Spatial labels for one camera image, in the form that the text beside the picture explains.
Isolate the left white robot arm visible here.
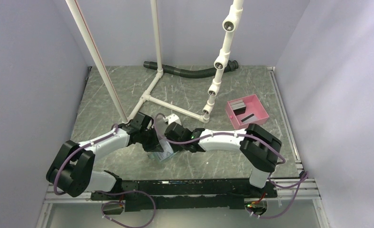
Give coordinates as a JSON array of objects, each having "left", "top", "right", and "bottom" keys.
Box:
[{"left": 46, "top": 112, "right": 159, "bottom": 200}]

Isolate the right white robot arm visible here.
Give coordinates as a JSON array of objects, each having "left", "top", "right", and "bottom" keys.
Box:
[{"left": 154, "top": 114, "right": 286, "bottom": 197}]

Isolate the grey card stack in tray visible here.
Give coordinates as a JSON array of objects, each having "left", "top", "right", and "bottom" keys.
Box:
[{"left": 230, "top": 100, "right": 246, "bottom": 115}]

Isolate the pink plastic card tray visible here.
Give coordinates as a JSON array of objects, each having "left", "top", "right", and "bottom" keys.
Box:
[{"left": 225, "top": 95, "right": 269, "bottom": 130}]

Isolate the black striped card in tray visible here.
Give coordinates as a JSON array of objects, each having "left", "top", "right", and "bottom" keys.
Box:
[{"left": 241, "top": 114, "right": 257, "bottom": 124}]

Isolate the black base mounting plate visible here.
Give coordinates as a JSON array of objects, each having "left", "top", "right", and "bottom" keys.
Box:
[{"left": 91, "top": 178, "right": 277, "bottom": 212}]

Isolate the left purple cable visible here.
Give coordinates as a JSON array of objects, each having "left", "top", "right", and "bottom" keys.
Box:
[{"left": 53, "top": 123, "right": 157, "bottom": 228}]

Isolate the white PVC pipe frame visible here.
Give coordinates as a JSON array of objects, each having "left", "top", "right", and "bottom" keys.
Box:
[{"left": 66, "top": 0, "right": 243, "bottom": 123}]

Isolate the black corrugated hose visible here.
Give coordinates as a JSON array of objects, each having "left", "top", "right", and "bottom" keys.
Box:
[{"left": 143, "top": 60, "right": 239, "bottom": 79}]

